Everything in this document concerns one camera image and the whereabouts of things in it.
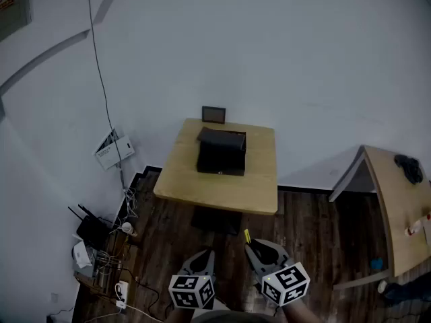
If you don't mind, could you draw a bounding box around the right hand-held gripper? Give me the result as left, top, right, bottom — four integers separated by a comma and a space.
244, 239, 311, 308

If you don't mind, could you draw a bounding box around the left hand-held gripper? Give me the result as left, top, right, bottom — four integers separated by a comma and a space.
168, 249, 216, 311

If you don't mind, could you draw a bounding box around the black box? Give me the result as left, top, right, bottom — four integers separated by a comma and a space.
196, 126, 247, 177

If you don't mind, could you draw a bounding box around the person's right forearm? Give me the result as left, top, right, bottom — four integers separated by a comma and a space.
281, 301, 325, 323

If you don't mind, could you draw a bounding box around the person's left forearm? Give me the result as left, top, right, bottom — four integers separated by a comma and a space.
164, 306, 196, 323

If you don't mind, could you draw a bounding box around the person's grey shirt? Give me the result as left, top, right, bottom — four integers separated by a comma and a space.
191, 310, 270, 323

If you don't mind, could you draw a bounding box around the light wooden square table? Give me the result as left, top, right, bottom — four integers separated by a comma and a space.
154, 118, 279, 237

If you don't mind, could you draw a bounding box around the white power strip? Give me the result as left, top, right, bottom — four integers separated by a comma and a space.
114, 280, 130, 311

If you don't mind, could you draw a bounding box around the black router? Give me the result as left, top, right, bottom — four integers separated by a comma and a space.
68, 204, 110, 249

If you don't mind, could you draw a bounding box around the white small carton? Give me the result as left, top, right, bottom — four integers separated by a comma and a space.
72, 240, 94, 268

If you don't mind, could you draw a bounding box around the light wooden long table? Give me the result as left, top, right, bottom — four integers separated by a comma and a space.
329, 145, 431, 289

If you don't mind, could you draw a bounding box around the white and red object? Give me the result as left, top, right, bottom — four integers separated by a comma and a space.
405, 213, 431, 238

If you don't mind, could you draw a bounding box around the black cloth bundle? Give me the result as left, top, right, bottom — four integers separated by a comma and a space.
394, 154, 424, 185

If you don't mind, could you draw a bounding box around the grey electrical panel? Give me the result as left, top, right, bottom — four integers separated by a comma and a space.
0, 0, 33, 43

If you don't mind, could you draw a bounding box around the white cable bundle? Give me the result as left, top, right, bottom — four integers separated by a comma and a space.
123, 186, 139, 219

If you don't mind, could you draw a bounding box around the white open wall box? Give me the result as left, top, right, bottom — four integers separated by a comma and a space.
93, 128, 135, 171

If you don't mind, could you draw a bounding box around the black picture frame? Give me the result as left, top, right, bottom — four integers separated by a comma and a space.
201, 106, 226, 124

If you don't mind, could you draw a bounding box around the black wall cable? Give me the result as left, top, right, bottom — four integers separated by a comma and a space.
86, 0, 126, 190

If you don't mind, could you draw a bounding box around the grey wall trunking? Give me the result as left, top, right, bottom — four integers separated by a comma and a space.
0, 28, 92, 97

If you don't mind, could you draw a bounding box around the grey wall cover plate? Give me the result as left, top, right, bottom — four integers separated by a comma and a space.
93, 0, 114, 24

